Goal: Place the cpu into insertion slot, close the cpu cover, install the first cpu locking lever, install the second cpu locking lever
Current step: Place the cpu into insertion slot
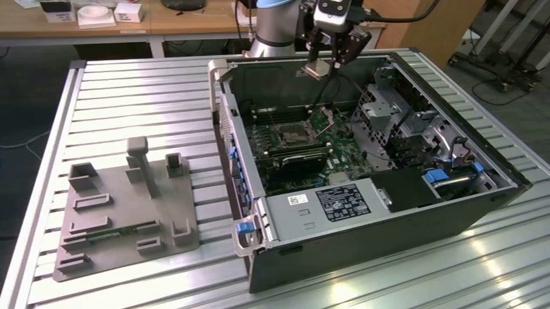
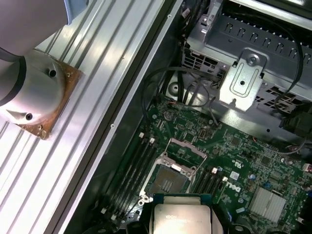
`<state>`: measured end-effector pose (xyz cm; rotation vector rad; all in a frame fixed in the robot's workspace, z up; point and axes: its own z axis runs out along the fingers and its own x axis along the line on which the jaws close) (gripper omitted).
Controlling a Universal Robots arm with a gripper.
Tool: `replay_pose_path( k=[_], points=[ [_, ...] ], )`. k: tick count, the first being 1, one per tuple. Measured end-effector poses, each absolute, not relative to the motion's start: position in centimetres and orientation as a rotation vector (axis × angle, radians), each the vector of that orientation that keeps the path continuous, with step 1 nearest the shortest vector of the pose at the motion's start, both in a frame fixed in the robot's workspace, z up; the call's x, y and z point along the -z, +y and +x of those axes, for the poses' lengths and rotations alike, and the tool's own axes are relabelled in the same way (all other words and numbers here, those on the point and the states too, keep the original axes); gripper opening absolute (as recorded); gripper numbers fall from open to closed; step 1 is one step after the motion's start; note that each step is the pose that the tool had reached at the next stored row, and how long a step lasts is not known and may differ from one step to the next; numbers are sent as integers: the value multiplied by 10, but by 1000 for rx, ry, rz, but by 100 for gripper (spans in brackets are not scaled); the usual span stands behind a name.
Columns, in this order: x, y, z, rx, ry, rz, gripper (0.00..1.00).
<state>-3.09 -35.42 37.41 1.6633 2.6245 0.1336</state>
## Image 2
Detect thin wire locking lever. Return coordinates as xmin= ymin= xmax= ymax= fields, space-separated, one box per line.
xmin=191 ymin=153 xmax=209 ymax=183

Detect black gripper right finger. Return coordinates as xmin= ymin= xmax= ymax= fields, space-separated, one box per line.
xmin=211 ymin=205 xmax=256 ymax=234

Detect grey metal drive cage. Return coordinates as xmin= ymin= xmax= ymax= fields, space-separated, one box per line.
xmin=181 ymin=0 xmax=312 ymax=147

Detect black RAM slot white latches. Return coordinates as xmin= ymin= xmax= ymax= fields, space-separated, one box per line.
xmin=214 ymin=177 xmax=228 ymax=208
xmin=198 ymin=168 xmax=218 ymax=195
xmin=111 ymin=137 xmax=156 ymax=221
xmin=100 ymin=131 xmax=146 ymax=215

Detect silver embossed metal bracket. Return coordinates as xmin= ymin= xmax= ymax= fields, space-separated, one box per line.
xmin=218 ymin=48 xmax=268 ymax=112

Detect thick black cable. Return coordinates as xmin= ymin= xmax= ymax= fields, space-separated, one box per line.
xmin=274 ymin=30 xmax=305 ymax=115

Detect green motherboard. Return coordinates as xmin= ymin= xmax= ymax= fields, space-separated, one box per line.
xmin=96 ymin=96 xmax=312 ymax=234

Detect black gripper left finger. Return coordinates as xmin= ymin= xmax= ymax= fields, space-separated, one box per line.
xmin=126 ymin=202 xmax=156 ymax=234

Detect black power connector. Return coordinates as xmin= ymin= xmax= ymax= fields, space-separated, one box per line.
xmin=279 ymin=98 xmax=312 ymax=138

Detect small silver finned heatsink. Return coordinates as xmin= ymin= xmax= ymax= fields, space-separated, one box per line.
xmin=248 ymin=186 xmax=288 ymax=224

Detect silver CPU with green rim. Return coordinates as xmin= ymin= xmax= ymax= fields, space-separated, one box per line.
xmin=152 ymin=193 xmax=217 ymax=234

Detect black open PC case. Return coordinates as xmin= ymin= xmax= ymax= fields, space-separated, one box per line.
xmin=50 ymin=0 xmax=312 ymax=234

